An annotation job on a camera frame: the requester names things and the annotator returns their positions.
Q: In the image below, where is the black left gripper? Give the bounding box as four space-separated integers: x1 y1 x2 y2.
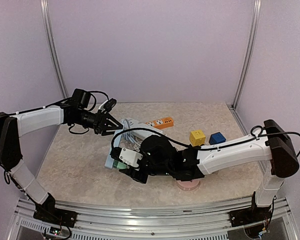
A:
72 108 123 135

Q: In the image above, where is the light green plug adapter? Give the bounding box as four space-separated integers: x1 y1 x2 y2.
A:
113 160 127 170

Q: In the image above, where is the light blue power strip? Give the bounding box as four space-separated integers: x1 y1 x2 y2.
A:
103 129 123 170

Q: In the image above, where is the long white power strip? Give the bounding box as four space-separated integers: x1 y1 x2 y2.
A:
122 117 167 141

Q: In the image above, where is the yellow cube adapter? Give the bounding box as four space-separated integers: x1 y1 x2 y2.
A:
189 129 206 147

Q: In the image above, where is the blue cube adapter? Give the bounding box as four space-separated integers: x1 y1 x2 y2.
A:
208 132 226 145

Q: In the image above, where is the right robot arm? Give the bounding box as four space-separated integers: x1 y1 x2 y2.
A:
111 119 300 222

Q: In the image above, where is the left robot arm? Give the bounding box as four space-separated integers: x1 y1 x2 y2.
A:
0 88 123 223

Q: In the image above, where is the pink round socket hub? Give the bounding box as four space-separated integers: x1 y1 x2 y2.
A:
176 179 200 192

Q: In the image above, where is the orange power strip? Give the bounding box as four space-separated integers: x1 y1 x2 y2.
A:
146 117 174 130

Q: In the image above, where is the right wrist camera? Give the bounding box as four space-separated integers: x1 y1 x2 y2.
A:
119 148 143 168

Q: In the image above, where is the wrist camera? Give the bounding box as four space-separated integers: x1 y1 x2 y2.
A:
98 98 117 113
119 148 143 168

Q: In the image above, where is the light blue coiled cable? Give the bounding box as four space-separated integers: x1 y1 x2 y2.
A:
121 118 143 151

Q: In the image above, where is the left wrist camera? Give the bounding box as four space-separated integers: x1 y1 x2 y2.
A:
98 98 117 113

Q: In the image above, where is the aluminium front rail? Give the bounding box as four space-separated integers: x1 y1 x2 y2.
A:
6 197 300 240

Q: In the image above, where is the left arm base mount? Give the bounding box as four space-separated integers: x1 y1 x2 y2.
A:
33 205 78 228

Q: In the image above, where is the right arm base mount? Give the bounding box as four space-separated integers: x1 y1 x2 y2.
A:
229 198 271 227

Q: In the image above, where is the left aluminium frame post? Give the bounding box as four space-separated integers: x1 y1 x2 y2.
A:
40 0 69 98

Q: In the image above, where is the aluminium frame post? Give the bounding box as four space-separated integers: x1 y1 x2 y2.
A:
40 0 69 98
231 0 262 112

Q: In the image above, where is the right aluminium frame post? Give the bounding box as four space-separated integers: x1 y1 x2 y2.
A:
231 0 262 112

